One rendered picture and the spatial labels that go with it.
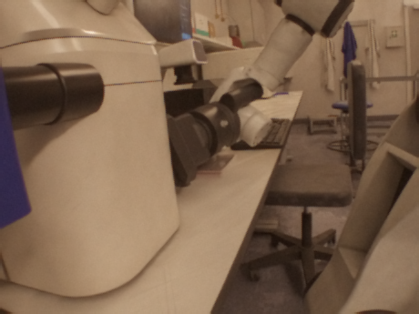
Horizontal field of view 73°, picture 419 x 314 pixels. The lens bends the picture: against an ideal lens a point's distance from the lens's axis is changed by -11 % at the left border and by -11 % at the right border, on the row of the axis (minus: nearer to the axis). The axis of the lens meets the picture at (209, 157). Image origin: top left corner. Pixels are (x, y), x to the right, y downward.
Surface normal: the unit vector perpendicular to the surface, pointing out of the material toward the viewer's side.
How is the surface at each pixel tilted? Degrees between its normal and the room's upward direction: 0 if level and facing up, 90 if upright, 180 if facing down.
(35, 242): 90
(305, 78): 90
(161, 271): 0
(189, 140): 72
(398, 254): 90
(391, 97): 90
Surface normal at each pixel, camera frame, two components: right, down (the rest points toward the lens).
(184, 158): 0.65, -0.22
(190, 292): -0.11, -0.97
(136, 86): 0.95, -0.03
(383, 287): -0.11, 0.24
